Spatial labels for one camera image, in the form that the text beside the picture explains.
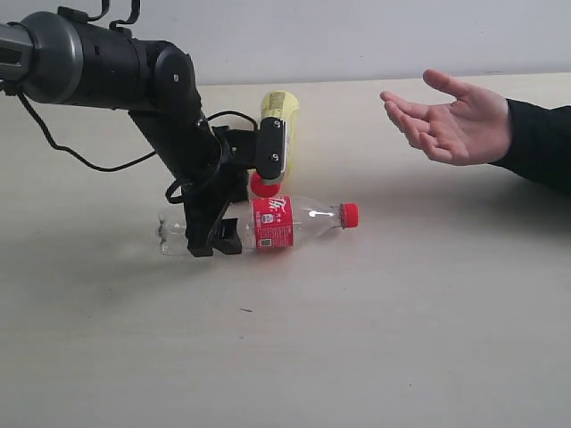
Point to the black sleeved forearm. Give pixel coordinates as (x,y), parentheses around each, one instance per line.
(539,148)

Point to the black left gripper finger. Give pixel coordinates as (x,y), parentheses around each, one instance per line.
(204,206)

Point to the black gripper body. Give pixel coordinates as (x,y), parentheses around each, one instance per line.
(209,164)

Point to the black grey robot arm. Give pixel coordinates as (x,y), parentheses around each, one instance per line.
(64,58)

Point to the person's open hand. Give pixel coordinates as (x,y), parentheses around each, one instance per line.
(474,129)

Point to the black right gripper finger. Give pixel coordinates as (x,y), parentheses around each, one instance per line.
(226,237)

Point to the clear cola bottle red label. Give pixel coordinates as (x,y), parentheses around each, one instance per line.
(283,222)

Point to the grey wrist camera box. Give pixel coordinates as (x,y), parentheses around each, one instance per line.
(270,151)

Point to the yellow drink bottle red cap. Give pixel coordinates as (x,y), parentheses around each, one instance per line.
(283,105)

